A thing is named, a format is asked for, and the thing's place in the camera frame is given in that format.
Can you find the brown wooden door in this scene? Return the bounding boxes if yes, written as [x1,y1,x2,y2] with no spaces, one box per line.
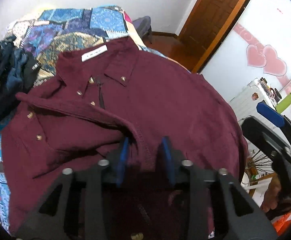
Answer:
[178,0,247,73]

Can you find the blue patchwork bedspread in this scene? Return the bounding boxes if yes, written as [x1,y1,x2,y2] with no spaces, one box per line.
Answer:
[0,4,166,233]

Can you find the orange sleeve forearm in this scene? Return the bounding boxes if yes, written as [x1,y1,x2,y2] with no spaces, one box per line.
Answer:
[272,212,291,236]

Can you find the maroon button shirt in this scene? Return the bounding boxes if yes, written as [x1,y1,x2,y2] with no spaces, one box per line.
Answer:
[2,37,248,233]

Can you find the dark blue folded clothes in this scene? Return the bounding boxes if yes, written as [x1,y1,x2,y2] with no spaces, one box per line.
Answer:
[0,35,40,120]

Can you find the grey purple backpack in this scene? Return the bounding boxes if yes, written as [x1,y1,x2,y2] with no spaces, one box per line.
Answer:
[132,16,153,43]

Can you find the green bottle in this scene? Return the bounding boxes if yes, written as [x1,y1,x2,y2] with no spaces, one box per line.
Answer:
[275,92,291,114]

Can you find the white sliding wardrobe door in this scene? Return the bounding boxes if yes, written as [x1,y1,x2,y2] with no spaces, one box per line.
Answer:
[201,0,291,120]

